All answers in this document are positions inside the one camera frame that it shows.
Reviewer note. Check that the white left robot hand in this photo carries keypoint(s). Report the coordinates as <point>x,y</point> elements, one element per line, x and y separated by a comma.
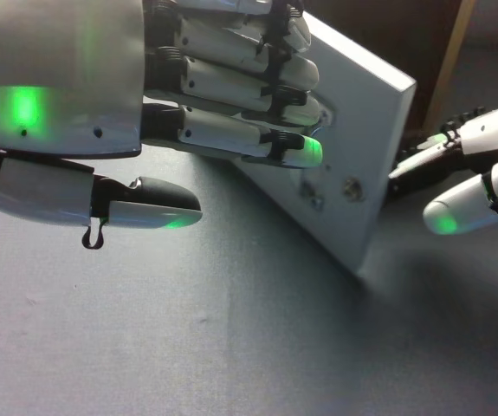
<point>58,65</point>

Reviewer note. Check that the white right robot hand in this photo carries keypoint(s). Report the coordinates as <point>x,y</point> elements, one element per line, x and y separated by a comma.
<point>461,208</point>

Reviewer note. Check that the white cabinet door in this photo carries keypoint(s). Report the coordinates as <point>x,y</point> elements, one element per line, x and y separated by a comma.
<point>352,143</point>

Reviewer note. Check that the wooden top cabinet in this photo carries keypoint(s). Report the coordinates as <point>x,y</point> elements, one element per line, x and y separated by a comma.
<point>448,65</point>

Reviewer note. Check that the metal cam lock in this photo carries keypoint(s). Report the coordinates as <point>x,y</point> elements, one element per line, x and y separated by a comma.
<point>352,189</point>

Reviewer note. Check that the grey table cloth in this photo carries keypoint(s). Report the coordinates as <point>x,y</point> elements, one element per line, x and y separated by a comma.
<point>188,325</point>

